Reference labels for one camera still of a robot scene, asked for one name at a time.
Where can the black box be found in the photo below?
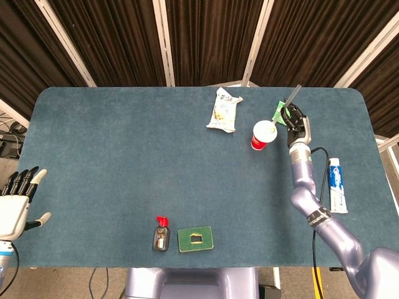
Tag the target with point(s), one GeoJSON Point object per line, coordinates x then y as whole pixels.
{"type": "Point", "coordinates": [269, 292]}

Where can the white partition frame post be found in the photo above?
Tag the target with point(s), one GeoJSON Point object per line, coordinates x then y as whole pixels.
{"type": "Point", "coordinates": [65, 43]}
{"type": "Point", "coordinates": [389, 140]}
{"type": "Point", "coordinates": [163, 43]}
{"type": "Point", "coordinates": [256, 43]}
{"type": "Point", "coordinates": [12, 113]}
{"type": "Point", "coordinates": [364, 54]}

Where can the white crumpled snack bag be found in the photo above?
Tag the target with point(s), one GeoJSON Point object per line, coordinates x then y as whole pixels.
{"type": "Point", "coordinates": [223, 115]}

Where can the green flat packet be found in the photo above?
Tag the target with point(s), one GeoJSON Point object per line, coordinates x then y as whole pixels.
{"type": "Point", "coordinates": [277, 113]}

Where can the white table leg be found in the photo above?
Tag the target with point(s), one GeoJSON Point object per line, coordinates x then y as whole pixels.
{"type": "Point", "coordinates": [276, 277]}

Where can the dark brown pleated curtain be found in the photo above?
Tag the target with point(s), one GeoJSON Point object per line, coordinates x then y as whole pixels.
{"type": "Point", "coordinates": [386, 93]}
{"type": "Point", "coordinates": [118, 40]}
{"type": "Point", "coordinates": [311, 40]}
{"type": "Point", "coordinates": [212, 40]}
{"type": "Point", "coordinates": [28, 62]}

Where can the white blue toothpaste tube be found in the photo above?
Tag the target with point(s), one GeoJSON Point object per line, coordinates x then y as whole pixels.
{"type": "Point", "coordinates": [336, 187]}

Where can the blue velvet table cover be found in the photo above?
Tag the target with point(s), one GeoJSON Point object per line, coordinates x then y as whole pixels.
{"type": "Point", "coordinates": [124, 155]}

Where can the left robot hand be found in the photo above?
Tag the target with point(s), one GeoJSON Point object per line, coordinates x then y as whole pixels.
{"type": "Point", "coordinates": [12, 211]}

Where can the red paper cup white lid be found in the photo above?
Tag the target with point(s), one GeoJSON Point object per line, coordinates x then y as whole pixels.
{"type": "Point", "coordinates": [263, 132]}

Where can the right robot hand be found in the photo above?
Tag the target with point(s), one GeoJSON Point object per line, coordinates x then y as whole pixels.
{"type": "Point", "coordinates": [300, 130]}

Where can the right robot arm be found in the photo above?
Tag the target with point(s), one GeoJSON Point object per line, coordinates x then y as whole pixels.
{"type": "Point", "coordinates": [304, 177]}

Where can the grey robot torso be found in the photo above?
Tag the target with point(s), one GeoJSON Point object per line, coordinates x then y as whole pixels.
{"type": "Point", "coordinates": [187, 283]}

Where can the white plastic stick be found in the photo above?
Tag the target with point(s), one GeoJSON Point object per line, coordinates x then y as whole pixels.
{"type": "Point", "coordinates": [294, 93]}

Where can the black bottle red cap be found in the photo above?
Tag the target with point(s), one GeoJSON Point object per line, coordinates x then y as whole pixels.
{"type": "Point", "coordinates": [160, 240]}

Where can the green yellow sponge with hole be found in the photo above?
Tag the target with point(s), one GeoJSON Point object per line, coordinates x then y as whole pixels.
{"type": "Point", "coordinates": [186, 240]}

